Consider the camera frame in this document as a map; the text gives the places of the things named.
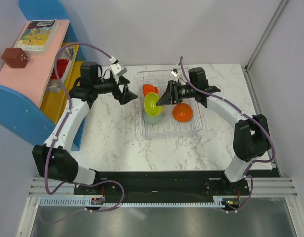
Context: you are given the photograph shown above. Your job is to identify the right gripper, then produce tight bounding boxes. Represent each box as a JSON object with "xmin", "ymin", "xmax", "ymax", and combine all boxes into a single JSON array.
[{"xmin": 156, "ymin": 80, "xmax": 197, "ymax": 106}]

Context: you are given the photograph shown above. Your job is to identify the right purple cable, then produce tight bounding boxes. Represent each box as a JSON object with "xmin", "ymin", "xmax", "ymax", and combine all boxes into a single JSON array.
[{"xmin": 178, "ymin": 56, "xmax": 277, "ymax": 214}]

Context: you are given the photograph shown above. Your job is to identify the illustrated book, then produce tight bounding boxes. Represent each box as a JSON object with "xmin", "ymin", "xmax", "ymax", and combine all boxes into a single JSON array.
[{"xmin": 14, "ymin": 19, "xmax": 60, "ymax": 55}]

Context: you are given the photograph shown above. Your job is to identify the aluminium frame rail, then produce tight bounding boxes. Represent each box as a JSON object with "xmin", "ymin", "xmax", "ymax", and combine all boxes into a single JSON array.
[{"xmin": 17, "ymin": 169, "xmax": 301, "ymax": 237}]

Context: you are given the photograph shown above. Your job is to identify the purple cable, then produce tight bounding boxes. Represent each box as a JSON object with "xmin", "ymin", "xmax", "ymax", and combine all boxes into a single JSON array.
[
  {"xmin": 38, "ymin": 42, "xmax": 125, "ymax": 225},
  {"xmin": 178, "ymin": 56, "xmax": 277, "ymax": 214}
]

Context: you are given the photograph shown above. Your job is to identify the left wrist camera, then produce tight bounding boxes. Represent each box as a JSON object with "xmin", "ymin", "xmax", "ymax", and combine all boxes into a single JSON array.
[{"xmin": 110, "ymin": 60, "xmax": 127, "ymax": 77}]

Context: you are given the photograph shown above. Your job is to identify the brown perforated box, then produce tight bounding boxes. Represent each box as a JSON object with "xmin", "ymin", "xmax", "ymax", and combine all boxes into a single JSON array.
[{"xmin": 1, "ymin": 48, "xmax": 29, "ymax": 69}]

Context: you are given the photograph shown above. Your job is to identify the red white brush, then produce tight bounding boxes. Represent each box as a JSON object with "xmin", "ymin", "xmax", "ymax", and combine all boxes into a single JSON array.
[{"xmin": 46, "ymin": 46, "xmax": 75, "ymax": 93}]

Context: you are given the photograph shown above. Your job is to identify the clear wire dish rack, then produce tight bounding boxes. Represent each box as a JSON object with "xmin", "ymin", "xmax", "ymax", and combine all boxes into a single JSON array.
[{"xmin": 137, "ymin": 69, "xmax": 203, "ymax": 139}]

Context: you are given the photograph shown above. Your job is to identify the lime green bowl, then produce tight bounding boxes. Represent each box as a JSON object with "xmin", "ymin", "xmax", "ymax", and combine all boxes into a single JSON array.
[{"xmin": 144, "ymin": 92, "xmax": 164, "ymax": 117}]

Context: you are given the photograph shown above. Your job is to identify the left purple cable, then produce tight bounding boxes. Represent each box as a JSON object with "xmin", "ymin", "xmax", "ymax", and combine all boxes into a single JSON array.
[{"xmin": 38, "ymin": 42, "xmax": 125, "ymax": 225}]

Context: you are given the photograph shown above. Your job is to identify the aluminium corner post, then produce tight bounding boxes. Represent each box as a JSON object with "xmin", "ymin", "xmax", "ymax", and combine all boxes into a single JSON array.
[{"xmin": 243, "ymin": 0, "xmax": 290, "ymax": 73}]

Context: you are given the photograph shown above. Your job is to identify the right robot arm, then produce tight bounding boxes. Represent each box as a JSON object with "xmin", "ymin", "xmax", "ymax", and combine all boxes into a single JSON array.
[{"xmin": 156, "ymin": 67, "xmax": 271, "ymax": 195}]

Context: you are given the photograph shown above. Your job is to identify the white bowl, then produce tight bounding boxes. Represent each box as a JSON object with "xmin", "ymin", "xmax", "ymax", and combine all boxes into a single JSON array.
[{"xmin": 172, "ymin": 103, "xmax": 194, "ymax": 123}]

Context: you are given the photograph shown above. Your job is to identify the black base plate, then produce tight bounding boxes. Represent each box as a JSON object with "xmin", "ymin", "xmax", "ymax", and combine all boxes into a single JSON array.
[{"xmin": 74, "ymin": 171, "xmax": 249, "ymax": 202}]

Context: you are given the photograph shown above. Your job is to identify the white slotted cable duct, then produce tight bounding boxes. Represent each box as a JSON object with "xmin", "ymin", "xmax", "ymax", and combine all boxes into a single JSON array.
[{"xmin": 39, "ymin": 197, "xmax": 225, "ymax": 208}]

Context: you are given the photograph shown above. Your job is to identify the orange bowl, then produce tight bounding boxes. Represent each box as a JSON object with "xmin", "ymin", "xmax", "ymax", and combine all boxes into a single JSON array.
[{"xmin": 142, "ymin": 84, "xmax": 159, "ymax": 97}]

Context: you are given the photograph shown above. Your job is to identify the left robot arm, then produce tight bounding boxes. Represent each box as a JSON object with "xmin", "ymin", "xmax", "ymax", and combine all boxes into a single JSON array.
[{"xmin": 32, "ymin": 60, "xmax": 138, "ymax": 194}]

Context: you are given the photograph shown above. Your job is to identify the pale green bowl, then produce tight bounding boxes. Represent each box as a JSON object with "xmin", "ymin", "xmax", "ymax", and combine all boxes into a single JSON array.
[{"xmin": 142, "ymin": 110, "xmax": 165, "ymax": 124}]

